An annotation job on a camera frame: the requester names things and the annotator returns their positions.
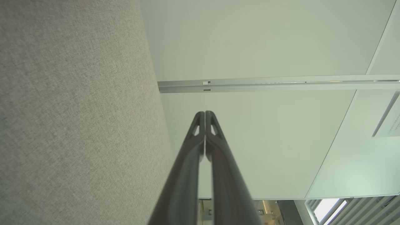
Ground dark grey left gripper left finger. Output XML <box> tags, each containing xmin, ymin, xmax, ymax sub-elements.
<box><xmin>148</xmin><ymin>111</ymin><xmax>206</xmax><ymax>225</ymax></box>

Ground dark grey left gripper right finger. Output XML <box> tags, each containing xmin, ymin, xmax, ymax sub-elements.
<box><xmin>205</xmin><ymin>111</ymin><xmax>262</xmax><ymax>225</ymax></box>

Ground grey window blind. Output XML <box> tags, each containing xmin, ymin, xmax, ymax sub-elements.
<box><xmin>305</xmin><ymin>195</ymin><xmax>400</xmax><ymax>225</ymax></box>

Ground grey partition post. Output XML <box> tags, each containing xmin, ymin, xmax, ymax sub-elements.
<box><xmin>157</xmin><ymin>74</ymin><xmax>400</xmax><ymax>93</ymax></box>

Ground white paper wall sign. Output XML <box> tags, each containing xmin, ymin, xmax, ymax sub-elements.
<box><xmin>372</xmin><ymin>91</ymin><xmax>400</xmax><ymax>138</ymax></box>

